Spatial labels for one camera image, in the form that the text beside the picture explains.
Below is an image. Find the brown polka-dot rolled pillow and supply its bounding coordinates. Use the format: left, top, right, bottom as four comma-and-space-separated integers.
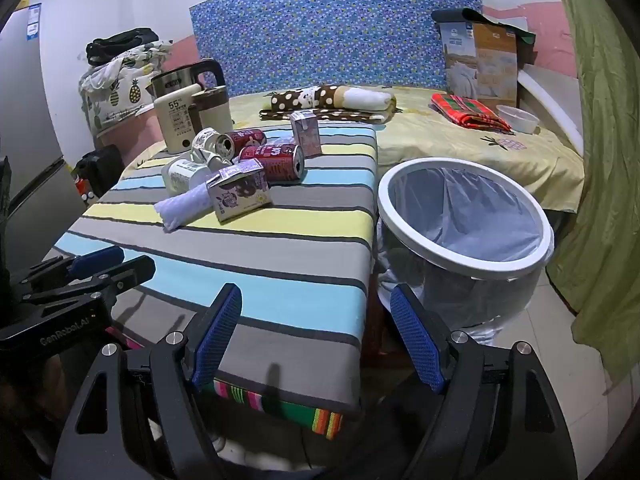
270, 84, 396, 111

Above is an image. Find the brown and cream mug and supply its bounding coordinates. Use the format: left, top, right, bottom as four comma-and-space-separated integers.
192, 86, 235, 136

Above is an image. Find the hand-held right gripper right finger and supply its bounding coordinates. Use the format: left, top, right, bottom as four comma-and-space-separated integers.
390, 282, 576, 480

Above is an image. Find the yellow bed sheet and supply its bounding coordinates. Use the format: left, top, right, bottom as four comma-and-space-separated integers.
125, 85, 586, 213

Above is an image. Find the white bed side rail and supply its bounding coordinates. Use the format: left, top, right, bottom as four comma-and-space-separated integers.
517, 67, 583, 156

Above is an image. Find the pink drink carton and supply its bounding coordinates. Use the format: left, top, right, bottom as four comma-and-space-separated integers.
290, 111, 322, 157

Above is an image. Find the red plaid cloth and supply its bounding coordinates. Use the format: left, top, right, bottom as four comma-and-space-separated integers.
431, 92, 513, 133

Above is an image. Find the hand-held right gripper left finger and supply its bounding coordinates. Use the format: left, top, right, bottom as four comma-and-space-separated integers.
50, 282, 246, 480

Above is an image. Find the black bag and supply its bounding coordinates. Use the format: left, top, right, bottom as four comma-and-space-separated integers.
86, 27, 160, 66

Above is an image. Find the white round trash bin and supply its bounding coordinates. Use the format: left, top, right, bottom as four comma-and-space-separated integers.
375, 165, 548, 346
372, 157, 556, 348

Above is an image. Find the stainless steel electric kettle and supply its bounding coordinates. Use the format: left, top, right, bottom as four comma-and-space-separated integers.
149, 59, 227, 106

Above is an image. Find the blue floral headboard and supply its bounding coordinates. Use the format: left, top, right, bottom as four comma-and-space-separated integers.
189, 0, 485, 96

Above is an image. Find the red drink can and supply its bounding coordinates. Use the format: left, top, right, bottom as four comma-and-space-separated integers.
239, 143, 306, 182
222, 128, 267, 153

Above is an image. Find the white paper cup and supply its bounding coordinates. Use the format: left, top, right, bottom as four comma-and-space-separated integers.
191, 128, 236, 171

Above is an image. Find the purple drink carton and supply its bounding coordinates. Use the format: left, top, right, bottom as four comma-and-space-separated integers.
206, 158, 272, 223

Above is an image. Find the grey refrigerator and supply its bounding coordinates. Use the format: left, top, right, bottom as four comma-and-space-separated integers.
0, 0, 91, 271

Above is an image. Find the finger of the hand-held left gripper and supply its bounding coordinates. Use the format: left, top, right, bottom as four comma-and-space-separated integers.
22, 246, 126, 286
20, 255, 157, 311

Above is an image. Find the white bowl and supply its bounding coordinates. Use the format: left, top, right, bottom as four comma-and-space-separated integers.
495, 105, 540, 134

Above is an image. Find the pineapple print quilt bag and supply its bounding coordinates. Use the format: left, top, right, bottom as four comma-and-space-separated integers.
77, 40, 173, 138

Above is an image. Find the brown polka-dot folded blanket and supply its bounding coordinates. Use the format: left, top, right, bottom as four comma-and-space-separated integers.
259, 105, 396, 123

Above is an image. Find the quilt packaging box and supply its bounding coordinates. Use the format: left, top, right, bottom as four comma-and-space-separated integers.
440, 20, 521, 108

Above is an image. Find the striped tablecloth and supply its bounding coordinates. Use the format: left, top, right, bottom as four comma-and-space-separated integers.
42, 122, 378, 421

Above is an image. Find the green curtain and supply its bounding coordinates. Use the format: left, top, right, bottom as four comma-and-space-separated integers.
545, 0, 640, 386

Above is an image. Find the blue sponge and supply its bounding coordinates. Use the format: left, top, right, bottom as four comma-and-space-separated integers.
154, 187, 221, 232

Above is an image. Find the white can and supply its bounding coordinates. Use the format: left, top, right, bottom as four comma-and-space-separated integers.
161, 158, 213, 198

